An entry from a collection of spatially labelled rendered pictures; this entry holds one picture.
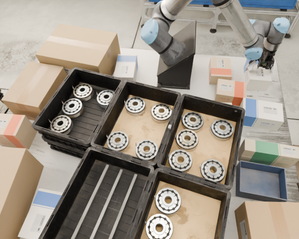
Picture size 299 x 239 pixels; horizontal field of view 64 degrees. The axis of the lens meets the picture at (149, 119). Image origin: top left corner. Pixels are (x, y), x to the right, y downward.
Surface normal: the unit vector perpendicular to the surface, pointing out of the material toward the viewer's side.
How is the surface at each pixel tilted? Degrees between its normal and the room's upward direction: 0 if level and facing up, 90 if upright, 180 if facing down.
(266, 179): 0
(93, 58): 0
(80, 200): 0
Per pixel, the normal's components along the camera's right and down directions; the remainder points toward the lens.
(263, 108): -0.04, -0.55
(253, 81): -0.15, 0.83
